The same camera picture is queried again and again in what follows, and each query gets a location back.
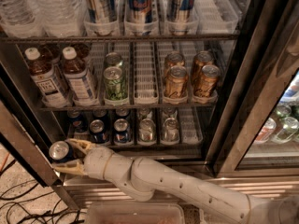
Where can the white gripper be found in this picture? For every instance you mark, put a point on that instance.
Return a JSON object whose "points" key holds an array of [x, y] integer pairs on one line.
{"points": [[95, 163]]}

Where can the blue pepsi can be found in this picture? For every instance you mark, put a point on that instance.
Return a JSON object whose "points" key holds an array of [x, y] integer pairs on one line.
{"points": [[103, 115], [122, 131], [61, 151], [98, 131], [123, 113], [78, 120]]}

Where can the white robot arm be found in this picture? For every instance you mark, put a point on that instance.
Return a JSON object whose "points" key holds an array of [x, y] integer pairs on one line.
{"points": [[139, 178]]}

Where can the steel fridge door left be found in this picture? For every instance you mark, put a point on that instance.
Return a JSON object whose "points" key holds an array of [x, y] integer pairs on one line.
{"points": [[19, 134]]}

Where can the silver soda can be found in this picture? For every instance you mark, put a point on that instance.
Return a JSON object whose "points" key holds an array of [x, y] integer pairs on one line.
{"points": [[147, 130], [170, 130]]}

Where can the green soda can front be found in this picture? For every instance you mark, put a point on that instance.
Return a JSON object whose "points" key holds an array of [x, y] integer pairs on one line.
{"points": [[115, 83]]}

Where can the green soda can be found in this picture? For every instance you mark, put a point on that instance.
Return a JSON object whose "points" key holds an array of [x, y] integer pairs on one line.
{"points": [[114, 59], [115, 83]]}

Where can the silver soda can right front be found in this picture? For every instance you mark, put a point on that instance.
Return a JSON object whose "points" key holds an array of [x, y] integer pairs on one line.
{"points": [[170, 130]]}

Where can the green soda can rear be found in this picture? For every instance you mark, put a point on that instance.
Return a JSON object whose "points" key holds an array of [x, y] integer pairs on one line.
{"points": [[114, 59]]}

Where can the gold soda can front left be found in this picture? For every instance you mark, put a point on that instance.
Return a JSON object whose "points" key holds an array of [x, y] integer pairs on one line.
{"points": [[176, 82]]}

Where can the gold soda can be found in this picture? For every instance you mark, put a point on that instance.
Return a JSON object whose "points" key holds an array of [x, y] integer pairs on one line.
{"points": [[199, 61], [172, 59], [207, 81], [176, 82]]}

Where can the gold soda can rear left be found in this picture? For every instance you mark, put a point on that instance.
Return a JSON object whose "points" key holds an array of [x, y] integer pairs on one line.
{"points": [[172, 59]]}

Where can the tall energy can middle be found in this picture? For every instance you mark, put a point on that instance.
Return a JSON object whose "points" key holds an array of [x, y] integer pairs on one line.
{"points": [[140, 13]]}

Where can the tall energy can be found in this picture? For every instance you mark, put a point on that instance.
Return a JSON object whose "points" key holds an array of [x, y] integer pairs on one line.
{"points": [[101, 17], [140, 13], [179, 14]]}

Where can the gold soda can front right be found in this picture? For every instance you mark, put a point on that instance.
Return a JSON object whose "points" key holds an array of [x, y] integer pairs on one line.
{"points": [[207, 81]]}

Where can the tall energy can left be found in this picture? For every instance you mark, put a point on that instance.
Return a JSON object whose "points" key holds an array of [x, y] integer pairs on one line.
{"points": [[101, 17]]}

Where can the gold soda can rear right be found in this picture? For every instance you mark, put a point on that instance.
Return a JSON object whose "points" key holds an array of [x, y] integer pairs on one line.
{"points": [[199, 61]]}

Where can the glass fridge door right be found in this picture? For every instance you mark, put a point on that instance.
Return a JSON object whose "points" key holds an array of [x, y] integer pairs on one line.
{"points": [[267, 69]]}

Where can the tall energy can right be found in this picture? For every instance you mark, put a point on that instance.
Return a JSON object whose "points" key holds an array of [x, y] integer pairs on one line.
{"points": [[179, 14]]}

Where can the tea bottle front right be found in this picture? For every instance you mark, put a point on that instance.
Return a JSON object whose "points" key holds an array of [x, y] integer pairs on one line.
{"points": [[78, 75]]}

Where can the tea bottle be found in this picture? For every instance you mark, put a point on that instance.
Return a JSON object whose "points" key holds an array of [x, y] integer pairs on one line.
{"points": [[48, 79], [78, 75]]}

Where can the tea bottle front left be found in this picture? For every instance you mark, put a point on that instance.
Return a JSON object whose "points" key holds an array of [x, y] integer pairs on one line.
{"points": [[48, 79]]}

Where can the water bottle right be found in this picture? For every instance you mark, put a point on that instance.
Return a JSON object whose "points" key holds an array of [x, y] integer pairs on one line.
{"points": [[60, 17]]}

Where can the water bottle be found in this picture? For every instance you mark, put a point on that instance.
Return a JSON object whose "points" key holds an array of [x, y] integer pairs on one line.
{"points": [[18, 19], [60, 17]]}

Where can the water bottle left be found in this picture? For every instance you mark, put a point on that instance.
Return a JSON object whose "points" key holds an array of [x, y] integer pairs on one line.
{"points": [[18, 19]]}

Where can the clear plastic bin right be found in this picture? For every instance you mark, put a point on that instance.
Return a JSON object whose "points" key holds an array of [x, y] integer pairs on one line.
{"points": [[218, 218]]}

